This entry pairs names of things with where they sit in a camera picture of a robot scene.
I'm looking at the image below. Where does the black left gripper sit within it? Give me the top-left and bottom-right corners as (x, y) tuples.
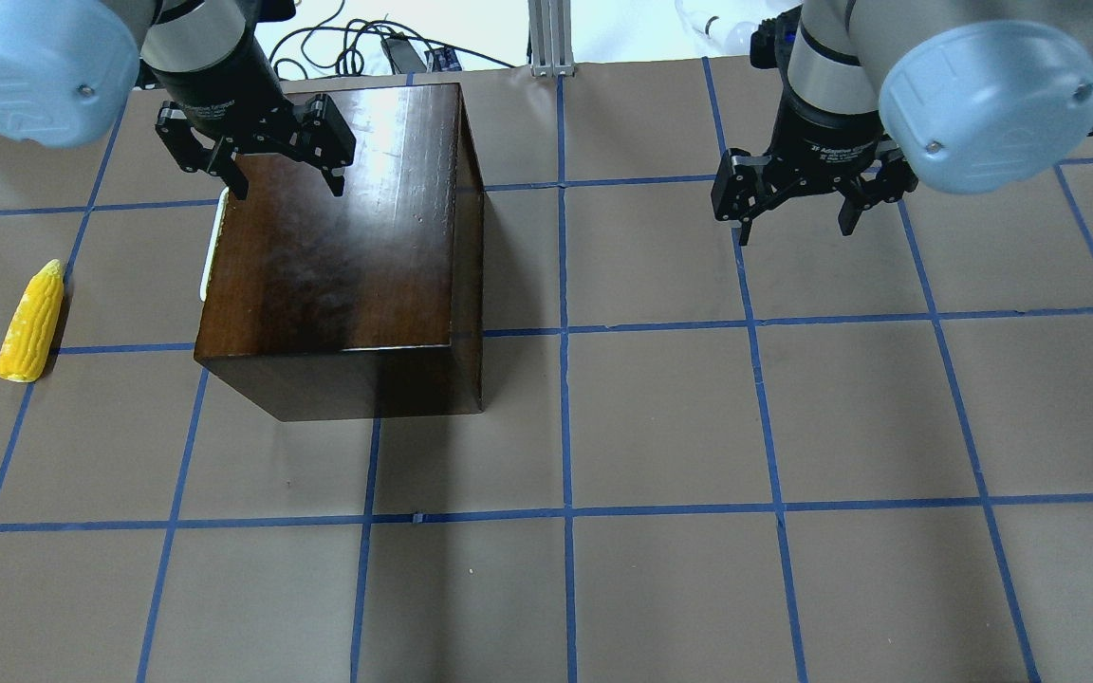
(155, 64), (357, 200)

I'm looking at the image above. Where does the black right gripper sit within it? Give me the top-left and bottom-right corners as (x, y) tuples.
(712, 90), (919, 247)

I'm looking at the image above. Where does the wooden drawer with white handle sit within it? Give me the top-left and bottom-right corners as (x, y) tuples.
(198, 189), (231, 304)

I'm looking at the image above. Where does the yellow corn cob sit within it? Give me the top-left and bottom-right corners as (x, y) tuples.
(0, 259), (64, 382)

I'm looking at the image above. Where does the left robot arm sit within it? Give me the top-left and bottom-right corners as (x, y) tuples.
(0, 1), (356, 198)

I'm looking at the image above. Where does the dark wooden drawer cabinet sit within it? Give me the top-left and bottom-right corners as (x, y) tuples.
(193, 83), (486, 422)

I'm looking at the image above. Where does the black cables and power adapter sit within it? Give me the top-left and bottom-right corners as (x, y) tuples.
(257, 0), (515, 82)

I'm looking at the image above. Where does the aluminium frame post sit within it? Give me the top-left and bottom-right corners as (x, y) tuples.
(528, 0), (574, 78)

